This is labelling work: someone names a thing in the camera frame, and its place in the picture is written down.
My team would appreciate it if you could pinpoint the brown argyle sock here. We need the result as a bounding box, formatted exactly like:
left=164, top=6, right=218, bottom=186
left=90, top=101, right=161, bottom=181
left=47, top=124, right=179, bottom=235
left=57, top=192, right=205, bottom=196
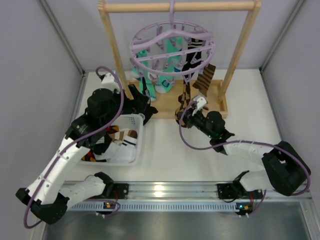
left=174, top=80, right=191, bottom=128

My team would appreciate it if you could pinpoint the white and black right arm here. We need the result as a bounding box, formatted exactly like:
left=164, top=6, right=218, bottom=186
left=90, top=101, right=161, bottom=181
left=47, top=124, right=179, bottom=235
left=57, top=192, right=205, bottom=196
left=180, top=103, right=311, bottom=197

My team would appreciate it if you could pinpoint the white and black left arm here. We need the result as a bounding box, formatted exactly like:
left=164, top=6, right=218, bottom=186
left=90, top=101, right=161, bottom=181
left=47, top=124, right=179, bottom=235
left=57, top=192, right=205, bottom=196
left=15, top=84, right=158, bottom=225

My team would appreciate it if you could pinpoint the purple round clip hanger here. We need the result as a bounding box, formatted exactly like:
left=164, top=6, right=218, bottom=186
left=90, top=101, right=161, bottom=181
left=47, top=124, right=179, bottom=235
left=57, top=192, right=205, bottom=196
left=129, top=1, right=215, bottom=88

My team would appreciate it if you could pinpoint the white plastic basket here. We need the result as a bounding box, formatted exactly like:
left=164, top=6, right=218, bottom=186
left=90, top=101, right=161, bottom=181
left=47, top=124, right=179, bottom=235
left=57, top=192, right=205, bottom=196
left=79, top=114, right=144, bottom=167

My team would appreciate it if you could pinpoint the wooden hanging rack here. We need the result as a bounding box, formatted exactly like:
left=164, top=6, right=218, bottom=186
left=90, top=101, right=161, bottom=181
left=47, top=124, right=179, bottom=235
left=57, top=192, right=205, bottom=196
left=97, top=0, right=262, bottom=119

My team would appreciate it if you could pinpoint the mint green sock right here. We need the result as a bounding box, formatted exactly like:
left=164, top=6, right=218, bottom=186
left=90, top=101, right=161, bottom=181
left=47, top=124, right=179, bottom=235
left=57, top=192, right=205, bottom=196
left=154, top=36, right=185, bottom=95

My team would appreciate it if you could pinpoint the mint green sock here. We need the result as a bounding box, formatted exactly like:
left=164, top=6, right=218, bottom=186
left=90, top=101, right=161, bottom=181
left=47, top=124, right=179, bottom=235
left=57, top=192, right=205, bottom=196
left=154, top=36, right=185, bottom=95
left=131, top=50, right=149, bottom=82

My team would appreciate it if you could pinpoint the brown striped sock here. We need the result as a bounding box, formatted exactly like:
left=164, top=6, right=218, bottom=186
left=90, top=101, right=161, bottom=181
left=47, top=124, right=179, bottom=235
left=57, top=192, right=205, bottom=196
left=192, top=64, right=216, bottom=97

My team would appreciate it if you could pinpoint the mint green sock left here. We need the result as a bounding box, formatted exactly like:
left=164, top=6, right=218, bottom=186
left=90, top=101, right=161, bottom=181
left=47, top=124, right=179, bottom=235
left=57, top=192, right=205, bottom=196
left=131, top=50, right=149, bottom=82

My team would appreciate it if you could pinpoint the black white striped sock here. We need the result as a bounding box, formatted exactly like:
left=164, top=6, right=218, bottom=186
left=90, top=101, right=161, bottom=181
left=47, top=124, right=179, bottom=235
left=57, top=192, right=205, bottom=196
left=181, top=38, right=203, bottom=72

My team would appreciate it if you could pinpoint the orange argyle sock in basket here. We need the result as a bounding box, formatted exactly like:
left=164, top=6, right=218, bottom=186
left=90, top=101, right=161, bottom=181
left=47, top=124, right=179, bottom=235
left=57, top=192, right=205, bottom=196
left=81, top=150, right=97, bottom=162

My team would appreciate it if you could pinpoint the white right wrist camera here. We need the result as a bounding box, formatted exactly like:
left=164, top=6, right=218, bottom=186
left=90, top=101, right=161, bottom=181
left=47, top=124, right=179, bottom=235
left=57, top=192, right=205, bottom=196
left=192, top=94, right=209, bottom=111

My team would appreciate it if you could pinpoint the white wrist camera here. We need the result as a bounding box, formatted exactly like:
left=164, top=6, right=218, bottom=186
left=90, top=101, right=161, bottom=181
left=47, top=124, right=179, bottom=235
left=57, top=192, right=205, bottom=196
left=101, top=73, right=120, bottom=92
left=192, top=94, right=209, bottom=111

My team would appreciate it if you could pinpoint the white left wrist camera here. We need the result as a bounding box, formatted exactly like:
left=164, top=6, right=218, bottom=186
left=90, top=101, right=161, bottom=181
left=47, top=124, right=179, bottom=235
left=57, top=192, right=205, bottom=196
left=101, top=73, right=120, bottom=92

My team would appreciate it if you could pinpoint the aluminium mounting rail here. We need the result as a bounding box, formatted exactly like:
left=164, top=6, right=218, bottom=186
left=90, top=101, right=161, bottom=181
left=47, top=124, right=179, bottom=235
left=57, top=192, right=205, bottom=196
left=44, top=181, right=313, bottom=201

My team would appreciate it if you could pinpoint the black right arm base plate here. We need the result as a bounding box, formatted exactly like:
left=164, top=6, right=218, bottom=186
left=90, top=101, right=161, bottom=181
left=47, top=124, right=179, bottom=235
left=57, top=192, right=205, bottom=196
left=217, top=183, right=263, bottom=200

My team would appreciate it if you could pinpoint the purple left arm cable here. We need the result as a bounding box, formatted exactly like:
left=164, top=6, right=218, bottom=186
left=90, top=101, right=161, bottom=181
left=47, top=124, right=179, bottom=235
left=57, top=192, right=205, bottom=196
left=23, top=66, right=125, bottom=230

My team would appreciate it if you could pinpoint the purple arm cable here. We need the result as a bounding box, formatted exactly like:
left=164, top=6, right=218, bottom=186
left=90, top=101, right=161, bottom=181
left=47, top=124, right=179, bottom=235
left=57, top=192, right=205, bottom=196
left=23, top=66, right=125, bottom=230
left=178, top=99, right=312, bottom=218

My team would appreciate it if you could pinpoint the grey slotted cable duct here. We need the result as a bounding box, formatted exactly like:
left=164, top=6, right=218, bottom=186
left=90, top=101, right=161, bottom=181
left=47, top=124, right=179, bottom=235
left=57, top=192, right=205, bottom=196
left=70, top=201, right=242, bottom=213

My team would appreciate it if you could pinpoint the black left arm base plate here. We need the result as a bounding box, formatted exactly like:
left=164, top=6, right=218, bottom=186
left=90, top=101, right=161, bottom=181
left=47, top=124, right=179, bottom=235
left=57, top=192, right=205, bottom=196
left=99, top=183, right=129, bottom=200

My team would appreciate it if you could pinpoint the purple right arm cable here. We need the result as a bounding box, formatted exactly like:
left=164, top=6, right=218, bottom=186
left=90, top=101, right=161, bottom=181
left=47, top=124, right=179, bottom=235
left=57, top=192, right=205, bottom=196
left=178, top=99, right=312, bottom=218

